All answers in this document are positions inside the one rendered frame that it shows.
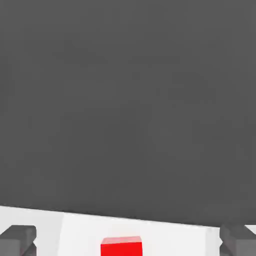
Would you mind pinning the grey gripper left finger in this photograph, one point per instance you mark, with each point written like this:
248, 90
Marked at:
17, 241

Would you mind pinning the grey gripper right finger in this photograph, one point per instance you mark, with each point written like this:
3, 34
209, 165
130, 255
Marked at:
238, 242

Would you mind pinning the small red cube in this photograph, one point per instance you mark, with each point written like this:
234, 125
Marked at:
121, 247

